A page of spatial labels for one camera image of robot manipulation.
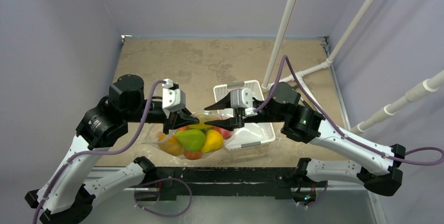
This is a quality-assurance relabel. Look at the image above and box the red apple toy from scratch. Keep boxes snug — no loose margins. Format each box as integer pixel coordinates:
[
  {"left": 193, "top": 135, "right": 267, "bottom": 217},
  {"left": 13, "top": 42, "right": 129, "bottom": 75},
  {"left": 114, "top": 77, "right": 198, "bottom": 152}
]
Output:
[{"left": 213, "top": 126, "right": 234, "bottom": 140}]

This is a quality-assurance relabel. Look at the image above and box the yellow mango toy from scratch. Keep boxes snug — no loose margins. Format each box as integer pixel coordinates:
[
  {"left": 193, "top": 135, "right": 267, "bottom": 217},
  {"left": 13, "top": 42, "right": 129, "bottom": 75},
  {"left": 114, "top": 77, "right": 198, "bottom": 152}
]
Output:
[{"left": 188, "top": 122, "right": 213, "bottom": 131}]

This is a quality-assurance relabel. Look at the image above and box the yellow pear toy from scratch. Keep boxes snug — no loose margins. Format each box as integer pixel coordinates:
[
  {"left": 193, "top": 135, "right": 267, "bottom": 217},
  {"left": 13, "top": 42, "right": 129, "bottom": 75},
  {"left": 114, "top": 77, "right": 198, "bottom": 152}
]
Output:
[{"left": 201, "top": 129, "right": 224, "bottom": 153}]

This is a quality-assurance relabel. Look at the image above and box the clear zip top bag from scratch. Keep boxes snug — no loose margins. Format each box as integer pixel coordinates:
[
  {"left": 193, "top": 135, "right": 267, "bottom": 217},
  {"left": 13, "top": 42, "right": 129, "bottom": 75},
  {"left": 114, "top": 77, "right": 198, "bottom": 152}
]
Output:
[{"left": 141, "top": 111, "right": 235, "bottom": 160}]

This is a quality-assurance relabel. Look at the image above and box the orange-yellow potato toy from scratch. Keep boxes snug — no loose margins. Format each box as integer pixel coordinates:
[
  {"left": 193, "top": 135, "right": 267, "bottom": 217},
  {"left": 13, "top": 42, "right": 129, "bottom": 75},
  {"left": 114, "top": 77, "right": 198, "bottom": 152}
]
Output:
[{"left": 158, "top": 135, "right": 185, "bottom": 156}]

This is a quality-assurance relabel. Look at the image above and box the orange toy fruit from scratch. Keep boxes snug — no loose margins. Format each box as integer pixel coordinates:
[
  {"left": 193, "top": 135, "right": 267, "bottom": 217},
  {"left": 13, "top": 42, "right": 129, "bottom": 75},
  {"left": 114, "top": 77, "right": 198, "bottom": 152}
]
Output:
[{"left": 183, "top": 151, "right": 204, "bottom": 160}]

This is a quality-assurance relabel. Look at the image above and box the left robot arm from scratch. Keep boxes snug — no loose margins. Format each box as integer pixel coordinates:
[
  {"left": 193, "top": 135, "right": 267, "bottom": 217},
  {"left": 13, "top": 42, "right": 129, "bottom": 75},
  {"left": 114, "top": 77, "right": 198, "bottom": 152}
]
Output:
[{"left": 25, "top": 74, "right": 199, "bottom": 223}]

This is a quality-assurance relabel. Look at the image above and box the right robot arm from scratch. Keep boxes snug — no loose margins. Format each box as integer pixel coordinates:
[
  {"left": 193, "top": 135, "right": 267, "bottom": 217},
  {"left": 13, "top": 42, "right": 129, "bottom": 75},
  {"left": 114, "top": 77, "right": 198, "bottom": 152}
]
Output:
[{"left": 205, "top": 82, "right": 406, "bottom": 196}]

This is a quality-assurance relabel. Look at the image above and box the white plastic basket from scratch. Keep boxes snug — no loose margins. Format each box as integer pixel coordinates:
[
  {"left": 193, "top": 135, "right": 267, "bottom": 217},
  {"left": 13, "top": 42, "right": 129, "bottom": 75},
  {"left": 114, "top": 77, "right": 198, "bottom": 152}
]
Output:
[{"left": 213, "top": 80, "right": 276, "bottom": 150}]

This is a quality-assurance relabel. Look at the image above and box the white jointed pipe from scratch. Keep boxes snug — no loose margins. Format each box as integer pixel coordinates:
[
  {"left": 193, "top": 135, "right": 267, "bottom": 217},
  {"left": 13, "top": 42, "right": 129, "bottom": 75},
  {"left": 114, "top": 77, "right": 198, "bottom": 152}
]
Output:
[{"left": 351, "top": 70, "right": 443, "bottom": 135}]

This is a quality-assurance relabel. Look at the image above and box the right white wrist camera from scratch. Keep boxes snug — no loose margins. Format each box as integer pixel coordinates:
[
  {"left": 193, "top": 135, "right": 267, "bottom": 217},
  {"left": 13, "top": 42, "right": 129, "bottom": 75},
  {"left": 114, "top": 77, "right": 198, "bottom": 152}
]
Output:
[{"left": 230, "top": 87, "right": 257, "bottom": 117}]

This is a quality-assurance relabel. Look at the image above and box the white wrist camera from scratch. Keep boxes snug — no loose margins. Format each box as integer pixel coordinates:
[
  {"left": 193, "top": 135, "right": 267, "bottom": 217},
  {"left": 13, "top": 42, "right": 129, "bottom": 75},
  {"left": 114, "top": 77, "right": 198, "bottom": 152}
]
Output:
[
  {"left": 162, "top": 79, "right": 186, "bottom": 117},
  {"left": 230, "top": 87, "right": 257, "bottom": 117}
]

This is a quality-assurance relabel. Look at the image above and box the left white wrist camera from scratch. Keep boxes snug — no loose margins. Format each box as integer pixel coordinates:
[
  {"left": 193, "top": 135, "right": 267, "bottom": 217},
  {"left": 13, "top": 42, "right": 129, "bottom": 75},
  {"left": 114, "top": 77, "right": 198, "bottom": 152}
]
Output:
[{"left": 162, "top": 79, "right": 186, "bottom": 117}]

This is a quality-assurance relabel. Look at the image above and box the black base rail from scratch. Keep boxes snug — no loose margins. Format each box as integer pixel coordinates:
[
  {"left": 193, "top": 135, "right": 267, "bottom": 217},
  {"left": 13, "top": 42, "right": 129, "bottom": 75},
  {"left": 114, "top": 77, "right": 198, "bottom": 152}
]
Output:
[{"left": 122, "top": 166, "right": 328, "bottom": 201}]

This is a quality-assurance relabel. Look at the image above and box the white pipe frame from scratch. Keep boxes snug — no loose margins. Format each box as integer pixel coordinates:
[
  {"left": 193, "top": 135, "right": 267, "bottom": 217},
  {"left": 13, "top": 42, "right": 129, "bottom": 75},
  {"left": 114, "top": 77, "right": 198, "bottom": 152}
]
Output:
[{"left": 262, "top": 0, "right": 394, "bottom": 105}]

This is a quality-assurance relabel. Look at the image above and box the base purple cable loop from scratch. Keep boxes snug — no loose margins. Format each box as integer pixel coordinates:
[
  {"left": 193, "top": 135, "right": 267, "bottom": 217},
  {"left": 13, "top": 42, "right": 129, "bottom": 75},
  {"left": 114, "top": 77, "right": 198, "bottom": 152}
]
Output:
[{"left": 134, "top": 176, "right": 194, "bottom": 219}]

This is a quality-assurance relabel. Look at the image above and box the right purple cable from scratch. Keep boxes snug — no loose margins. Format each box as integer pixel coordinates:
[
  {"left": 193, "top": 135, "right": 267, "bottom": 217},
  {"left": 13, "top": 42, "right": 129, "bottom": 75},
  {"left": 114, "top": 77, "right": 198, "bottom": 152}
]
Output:
[{"left": 254, "top": 55, "right": 444, "bottom": 166}]

